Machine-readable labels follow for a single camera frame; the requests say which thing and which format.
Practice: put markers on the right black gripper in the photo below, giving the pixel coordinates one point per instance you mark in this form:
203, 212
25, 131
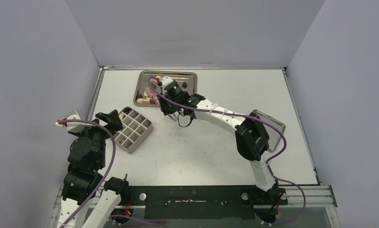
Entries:
161, 91

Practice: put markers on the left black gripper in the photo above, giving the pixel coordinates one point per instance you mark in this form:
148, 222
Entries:
114, 122

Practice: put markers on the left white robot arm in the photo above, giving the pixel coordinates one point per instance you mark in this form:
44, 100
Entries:
88, 198

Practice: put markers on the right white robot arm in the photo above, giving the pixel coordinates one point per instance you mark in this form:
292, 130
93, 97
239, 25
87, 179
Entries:
249, 130

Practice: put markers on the dark brown square chocolate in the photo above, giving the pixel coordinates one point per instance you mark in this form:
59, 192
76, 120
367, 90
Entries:
139, 95

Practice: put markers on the metal tin lid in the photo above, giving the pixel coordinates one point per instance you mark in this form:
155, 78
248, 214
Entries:
274, 136

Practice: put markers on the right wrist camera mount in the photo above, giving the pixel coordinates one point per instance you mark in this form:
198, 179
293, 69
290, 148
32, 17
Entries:
164, 81

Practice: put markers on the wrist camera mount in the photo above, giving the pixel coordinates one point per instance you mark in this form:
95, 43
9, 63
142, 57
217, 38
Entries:
164, 81
72, 127

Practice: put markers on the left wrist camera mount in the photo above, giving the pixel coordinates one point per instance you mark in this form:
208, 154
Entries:
72, 127

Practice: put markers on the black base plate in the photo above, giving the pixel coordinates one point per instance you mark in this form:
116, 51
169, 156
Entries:
204, 202

